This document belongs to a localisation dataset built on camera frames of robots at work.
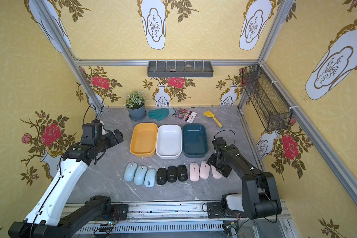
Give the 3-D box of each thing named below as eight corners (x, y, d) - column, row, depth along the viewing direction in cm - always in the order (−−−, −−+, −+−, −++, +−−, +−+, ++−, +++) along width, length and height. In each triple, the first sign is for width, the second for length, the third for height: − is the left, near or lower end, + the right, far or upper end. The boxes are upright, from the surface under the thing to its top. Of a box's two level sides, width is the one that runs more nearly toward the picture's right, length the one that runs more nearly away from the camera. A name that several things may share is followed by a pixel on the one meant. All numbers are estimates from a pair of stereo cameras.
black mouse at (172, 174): (167, 182, 85) (166, 180, 83) (167, 167, 91) (167, 165, 89) (177, 182, 85) (177, 180, 83) (177, 167, 91) (177, 165, 89)
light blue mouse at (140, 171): (133, 185, 84) (132, 184, 82) (136, 167, 91) (135, 165, 89) (144, 185, 84) (144, 184, 82) (147, 167, 91) (146, 165, 89)
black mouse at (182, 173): (177, 181, 86) (177, 180, 84) (177, 166, 91) (177, 164, 89) (187, 181, 86) (187, 180, 84) (187, 166, 92) (187, 164, 89)
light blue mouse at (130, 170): (124, 181, 86) (122, 179, 83) (128, 163, 92) (126, 161, 90) (134, 181, 86) (133, 180, 83) (137, 163, 92) (136, 161, 90)
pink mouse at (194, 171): (189, 181, 86) (189, 180, 84) (188, 164, 92) (188, 162, 91) (200, 181, 86) (200, 180, 84) (198, 164, 92) (199, 162, 91)
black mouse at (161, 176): (156, 184, 85) (155, 182, 82) (157, 169, 90) (157, 167, 87) (166, 184, 85) (166, 182, 82) (167, 170, 90) (167, 167, 87)
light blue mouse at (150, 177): (144, 187, 83) (143, 186, 81) (146, 170, 90) (145, 168, 87) (155, 187, 84) (154, 186, 81) (156, 170, 90) (156, 168, 88)
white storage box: (154, 160, 94) (153, 155, 89) (158, 130, 109) (157, 124, 104) (181, 160, 94) (181, 155, 89) (181, 130, 109) (181, 124, 104)
